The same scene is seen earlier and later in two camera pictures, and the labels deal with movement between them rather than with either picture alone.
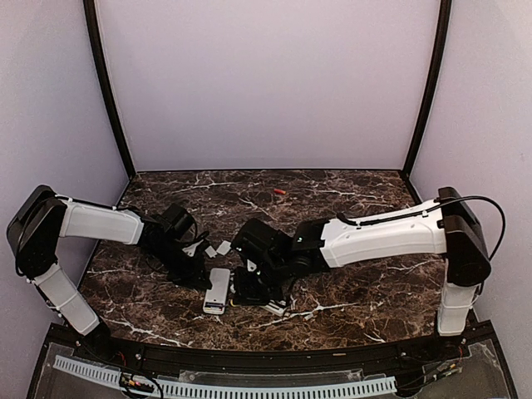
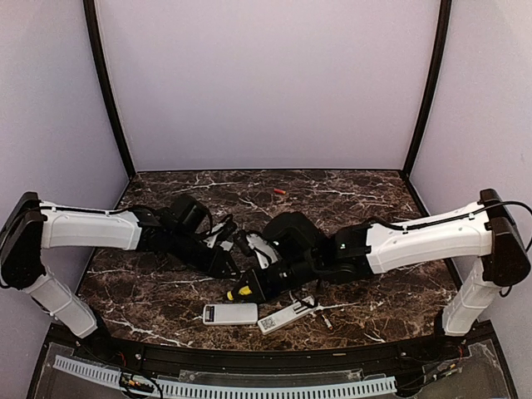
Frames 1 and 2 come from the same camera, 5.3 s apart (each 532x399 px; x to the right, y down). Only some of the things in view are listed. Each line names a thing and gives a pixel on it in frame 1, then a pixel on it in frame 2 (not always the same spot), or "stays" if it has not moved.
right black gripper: (244, 295) stays
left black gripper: (193, 279) to (217, 263)
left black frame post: (91, 16) stays
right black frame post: (441, 45) stays
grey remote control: (214, 302) to (230, 313)
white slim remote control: (276, 307) to (298, 309)
